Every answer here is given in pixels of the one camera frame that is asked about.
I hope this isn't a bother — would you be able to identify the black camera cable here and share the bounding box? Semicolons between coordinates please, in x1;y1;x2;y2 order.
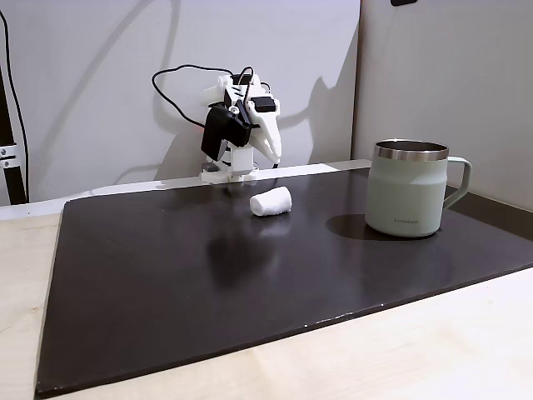
151;64;234;128

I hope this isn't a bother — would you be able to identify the black stand leg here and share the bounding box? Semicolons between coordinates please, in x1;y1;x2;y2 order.
0;62;30;206

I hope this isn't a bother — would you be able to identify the pale green steel mug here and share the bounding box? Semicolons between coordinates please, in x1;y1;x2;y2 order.
364;138;474;240

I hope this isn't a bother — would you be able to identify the black oval camera box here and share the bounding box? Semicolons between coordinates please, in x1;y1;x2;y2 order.
201;105;252;162

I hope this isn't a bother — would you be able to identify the thin black stand cable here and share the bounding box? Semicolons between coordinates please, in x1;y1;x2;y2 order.
0;7;31;168

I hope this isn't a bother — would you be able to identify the white gauze roll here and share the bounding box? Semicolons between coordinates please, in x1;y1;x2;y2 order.
249;186;292;218

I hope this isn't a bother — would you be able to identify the black table mat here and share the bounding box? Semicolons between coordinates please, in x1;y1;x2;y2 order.
34;167;533;397

